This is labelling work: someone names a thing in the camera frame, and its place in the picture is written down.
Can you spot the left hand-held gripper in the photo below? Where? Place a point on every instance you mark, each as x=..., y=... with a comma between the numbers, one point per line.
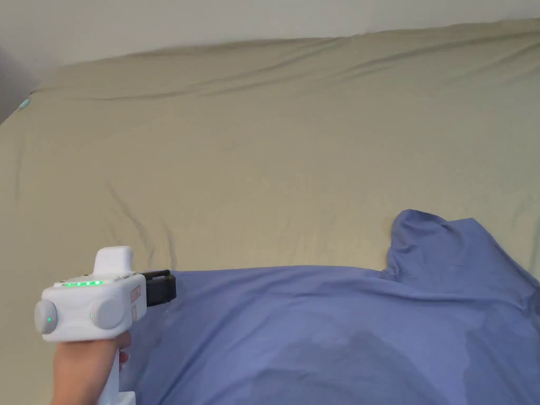
x=84, y=303

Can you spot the blue shirt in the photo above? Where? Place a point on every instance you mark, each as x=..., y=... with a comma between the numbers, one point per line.
x=337, y=333

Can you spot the person's left hand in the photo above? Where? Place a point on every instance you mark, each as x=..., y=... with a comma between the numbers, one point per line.
x=82, y=371

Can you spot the small teal object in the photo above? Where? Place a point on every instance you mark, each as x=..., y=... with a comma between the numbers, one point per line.
x=24, y=104

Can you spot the bed with beige sheet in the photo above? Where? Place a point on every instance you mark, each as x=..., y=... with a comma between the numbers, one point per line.
x=253, y=168

